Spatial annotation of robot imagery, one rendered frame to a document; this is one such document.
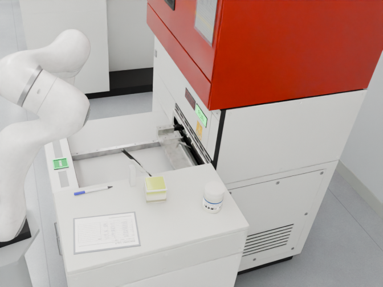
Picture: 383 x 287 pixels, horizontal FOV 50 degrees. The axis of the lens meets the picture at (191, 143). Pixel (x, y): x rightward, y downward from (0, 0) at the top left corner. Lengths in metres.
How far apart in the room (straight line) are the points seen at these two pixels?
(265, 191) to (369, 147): 1.31
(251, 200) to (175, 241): 0.68
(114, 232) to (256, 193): 0.80
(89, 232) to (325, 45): 1.07
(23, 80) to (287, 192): 1.45
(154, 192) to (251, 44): 0.61
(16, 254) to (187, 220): 0.61
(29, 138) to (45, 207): 1.86
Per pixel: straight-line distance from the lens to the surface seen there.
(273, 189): 2.01
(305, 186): 2.13
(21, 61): 0.99
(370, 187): 3.21
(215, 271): 1.62
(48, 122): 0.99
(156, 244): 1.39
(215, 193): 1.42
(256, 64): 1.50
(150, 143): 1.94
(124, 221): 1.44
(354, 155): 3.26
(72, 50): 1.03
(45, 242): 2.68
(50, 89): 0.97
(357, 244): 2.95
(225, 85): 1.48
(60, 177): 1.63
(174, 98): 2.02
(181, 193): 1.54
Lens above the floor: 2.06
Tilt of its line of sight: 38 degrees down
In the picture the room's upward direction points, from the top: 7 degrees clockwise
